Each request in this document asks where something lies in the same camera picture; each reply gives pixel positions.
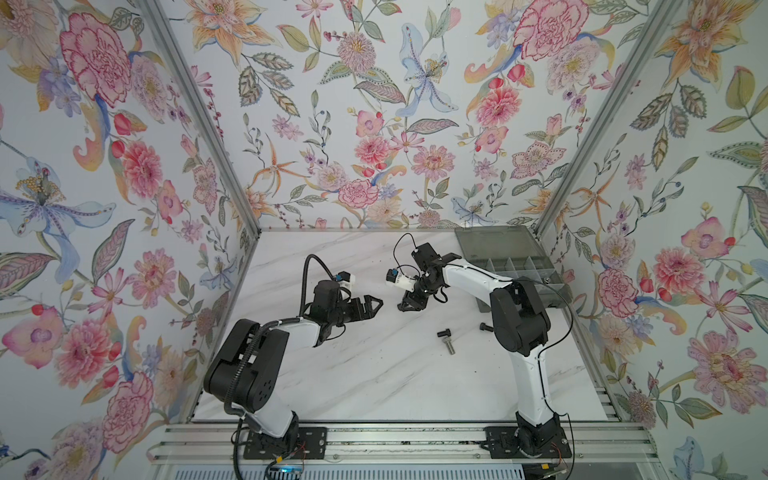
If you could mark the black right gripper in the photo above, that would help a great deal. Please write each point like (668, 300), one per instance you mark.
(413, 302)

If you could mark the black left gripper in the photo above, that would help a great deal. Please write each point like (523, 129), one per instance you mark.
(360, 314)

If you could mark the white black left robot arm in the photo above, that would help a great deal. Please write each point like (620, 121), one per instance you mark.
(224, 371)

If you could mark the silver bolt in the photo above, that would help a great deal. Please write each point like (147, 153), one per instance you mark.
(449, 345)

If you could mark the grey plastic organizer box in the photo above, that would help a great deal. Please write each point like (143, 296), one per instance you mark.
(513, 251)

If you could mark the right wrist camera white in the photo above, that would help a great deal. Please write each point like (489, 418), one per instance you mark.
(400, 280)

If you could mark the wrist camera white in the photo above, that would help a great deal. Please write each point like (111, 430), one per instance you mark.
(400, 280)
(345, 280)

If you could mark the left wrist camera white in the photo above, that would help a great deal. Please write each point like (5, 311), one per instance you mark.
(345, 280)

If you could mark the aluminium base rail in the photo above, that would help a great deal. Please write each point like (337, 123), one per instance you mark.
(432, 442)

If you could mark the aluminium corner post right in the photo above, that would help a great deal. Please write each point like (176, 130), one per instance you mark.
(659, 20)

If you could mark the aluminium corner post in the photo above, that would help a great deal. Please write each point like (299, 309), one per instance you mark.
(659, 20)
(162, 33)

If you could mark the aluminium corner post left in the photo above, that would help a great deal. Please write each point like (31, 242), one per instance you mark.
(162, 33)

